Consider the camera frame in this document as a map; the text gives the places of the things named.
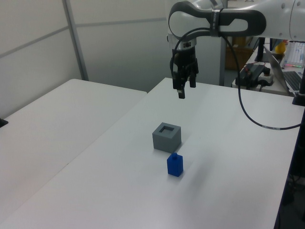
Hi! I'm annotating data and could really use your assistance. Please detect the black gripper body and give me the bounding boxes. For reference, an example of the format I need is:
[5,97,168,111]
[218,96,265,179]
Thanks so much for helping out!
[170,46,199,73]

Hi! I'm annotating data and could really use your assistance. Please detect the blue block with knob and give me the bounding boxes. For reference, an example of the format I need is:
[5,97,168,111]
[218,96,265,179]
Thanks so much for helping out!
[166,153,184,178]

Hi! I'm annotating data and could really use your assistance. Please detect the grey hollow cuboid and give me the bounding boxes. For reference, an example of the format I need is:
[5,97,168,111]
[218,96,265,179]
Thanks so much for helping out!
[152,122,183,154]

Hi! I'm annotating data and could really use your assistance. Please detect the brown cardboard box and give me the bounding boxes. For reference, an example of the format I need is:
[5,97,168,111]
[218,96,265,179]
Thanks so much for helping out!
[224,43,254,71]

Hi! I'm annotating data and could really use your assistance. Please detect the black power unit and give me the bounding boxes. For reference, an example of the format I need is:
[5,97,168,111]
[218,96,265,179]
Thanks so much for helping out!
[240,62,273,85]

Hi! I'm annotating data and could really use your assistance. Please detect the silver open laptop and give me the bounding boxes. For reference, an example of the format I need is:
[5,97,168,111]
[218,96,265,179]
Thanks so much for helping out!
[263,44,304,94]

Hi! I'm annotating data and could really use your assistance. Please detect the yellow toy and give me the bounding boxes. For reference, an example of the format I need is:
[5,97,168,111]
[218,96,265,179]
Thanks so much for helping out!
[274,40,287,54]

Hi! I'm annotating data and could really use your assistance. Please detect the black strap on arm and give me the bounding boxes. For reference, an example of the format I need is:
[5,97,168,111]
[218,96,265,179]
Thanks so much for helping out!
[209,8,224,38]

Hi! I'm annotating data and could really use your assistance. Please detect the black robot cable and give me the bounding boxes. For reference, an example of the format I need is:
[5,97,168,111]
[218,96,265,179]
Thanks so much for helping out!
[169,27,303,131]

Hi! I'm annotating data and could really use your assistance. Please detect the grey partition post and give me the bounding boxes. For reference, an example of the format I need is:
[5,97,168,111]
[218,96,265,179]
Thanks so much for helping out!
[62,0,89,82]

